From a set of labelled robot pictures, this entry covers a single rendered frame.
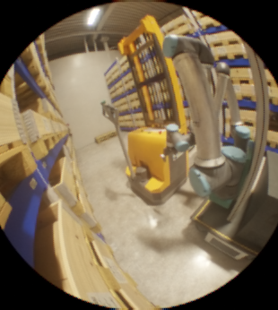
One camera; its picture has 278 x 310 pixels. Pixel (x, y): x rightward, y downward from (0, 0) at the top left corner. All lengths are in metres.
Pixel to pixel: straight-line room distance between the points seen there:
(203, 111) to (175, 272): 1.26
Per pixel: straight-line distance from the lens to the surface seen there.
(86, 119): 6.75
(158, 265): 1.27
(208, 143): 0.44
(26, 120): 0.85
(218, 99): 0.99
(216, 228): 1.07
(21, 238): 0.41
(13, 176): 0.56
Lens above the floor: 1.26
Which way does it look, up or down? 25 degrees down
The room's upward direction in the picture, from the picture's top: 16 degrees counter-clockwise
